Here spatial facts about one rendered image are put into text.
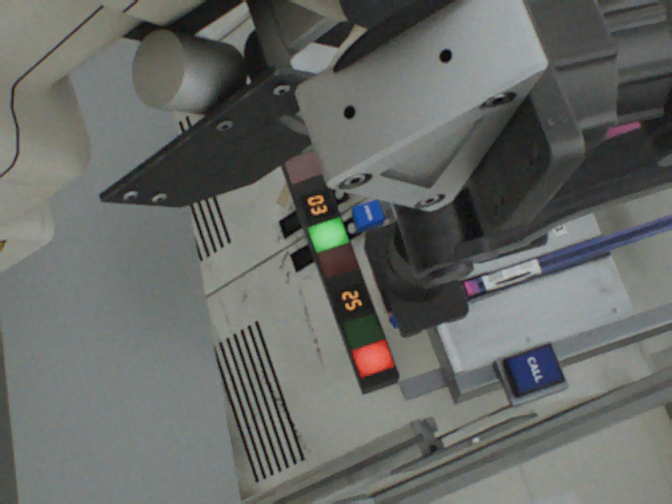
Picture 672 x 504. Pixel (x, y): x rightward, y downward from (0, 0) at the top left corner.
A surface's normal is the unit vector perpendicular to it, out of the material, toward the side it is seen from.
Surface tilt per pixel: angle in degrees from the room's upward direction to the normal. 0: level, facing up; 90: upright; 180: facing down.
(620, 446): 0
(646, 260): 0
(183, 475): 0
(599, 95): 59
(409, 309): 47
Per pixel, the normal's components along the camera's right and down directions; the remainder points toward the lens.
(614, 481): 0.71, -0.42
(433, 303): 0.03, -0.30
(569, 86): 0.34, 0.31
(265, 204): -0.62, 0.00
